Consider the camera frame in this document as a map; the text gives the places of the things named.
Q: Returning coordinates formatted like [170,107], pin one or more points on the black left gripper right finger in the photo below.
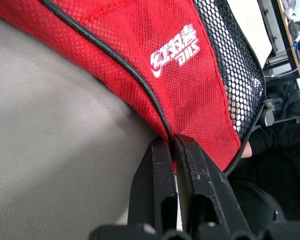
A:
[205,190]

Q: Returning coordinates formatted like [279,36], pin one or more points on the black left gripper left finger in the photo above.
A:
[152,180]

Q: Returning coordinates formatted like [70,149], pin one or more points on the red mesh paddle case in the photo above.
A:
[145,45]

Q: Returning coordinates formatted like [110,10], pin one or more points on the bystander's bare hand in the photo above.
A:
[247,150]

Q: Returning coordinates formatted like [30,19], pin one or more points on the person in black clothing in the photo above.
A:
[280,160]

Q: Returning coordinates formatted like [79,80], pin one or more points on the white cabinet panel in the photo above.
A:
[268,22]

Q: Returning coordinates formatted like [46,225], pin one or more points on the wooden-edged desk with black frame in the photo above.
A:
[291,42]

